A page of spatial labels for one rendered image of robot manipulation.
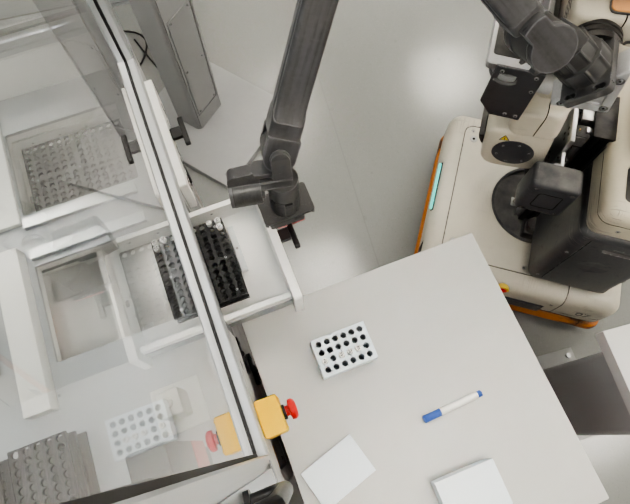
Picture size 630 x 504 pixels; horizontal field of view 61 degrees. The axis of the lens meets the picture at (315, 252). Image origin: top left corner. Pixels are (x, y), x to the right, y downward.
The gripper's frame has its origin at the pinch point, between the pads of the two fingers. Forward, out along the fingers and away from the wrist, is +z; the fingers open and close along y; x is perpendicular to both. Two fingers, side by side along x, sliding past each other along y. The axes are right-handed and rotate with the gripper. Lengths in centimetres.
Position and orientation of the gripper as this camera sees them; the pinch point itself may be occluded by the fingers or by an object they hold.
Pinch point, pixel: (287, 221)
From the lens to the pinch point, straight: 114.3
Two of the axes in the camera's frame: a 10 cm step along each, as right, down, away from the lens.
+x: 3.6, 8.8, -3.2
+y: -9.3, 3.4, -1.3
